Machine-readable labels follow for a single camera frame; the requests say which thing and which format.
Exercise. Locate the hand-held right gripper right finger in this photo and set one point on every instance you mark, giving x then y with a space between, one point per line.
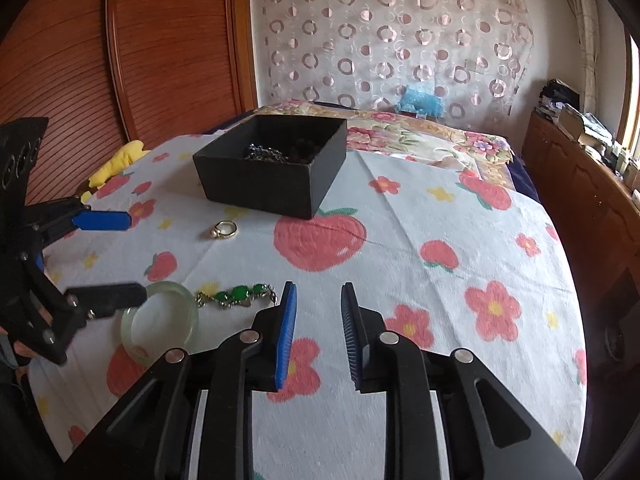
350 340

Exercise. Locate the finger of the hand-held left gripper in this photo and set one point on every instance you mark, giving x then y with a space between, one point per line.
102 220
107 297

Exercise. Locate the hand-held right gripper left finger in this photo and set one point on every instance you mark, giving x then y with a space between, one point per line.
285 340

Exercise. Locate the pale jade bangle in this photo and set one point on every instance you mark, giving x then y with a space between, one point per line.
129 331

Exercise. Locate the black jewelry box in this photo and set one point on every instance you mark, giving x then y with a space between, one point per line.
260 180

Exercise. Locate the person's left hand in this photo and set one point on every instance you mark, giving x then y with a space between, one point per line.
19 349

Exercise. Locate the yellow plush toy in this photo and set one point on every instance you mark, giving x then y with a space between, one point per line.
127 157

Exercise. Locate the strawberry flower bed sheet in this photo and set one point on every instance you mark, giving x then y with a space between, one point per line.
440 240

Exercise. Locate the wooden slatted wardrobe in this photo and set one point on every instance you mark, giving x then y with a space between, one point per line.
165 45

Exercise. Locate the floral blanket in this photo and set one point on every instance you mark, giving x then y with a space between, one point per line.
425 135

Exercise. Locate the dark blue mattress cover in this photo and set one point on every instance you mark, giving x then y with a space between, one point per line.
521 177

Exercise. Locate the blue plastic bag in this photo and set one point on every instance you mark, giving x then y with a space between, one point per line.
419 101

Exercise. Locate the wooden cabinet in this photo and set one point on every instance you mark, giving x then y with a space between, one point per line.
580 195

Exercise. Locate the circle patterned sheer curtain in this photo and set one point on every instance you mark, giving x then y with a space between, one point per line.
390 35

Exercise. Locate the cardboard box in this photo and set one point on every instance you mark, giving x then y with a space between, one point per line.
580 122

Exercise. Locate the black bag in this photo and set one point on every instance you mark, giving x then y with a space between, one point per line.
557 95

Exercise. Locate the window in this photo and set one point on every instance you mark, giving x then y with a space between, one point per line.
634 95

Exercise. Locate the white patterned window curtain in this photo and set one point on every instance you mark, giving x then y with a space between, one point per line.
587 25

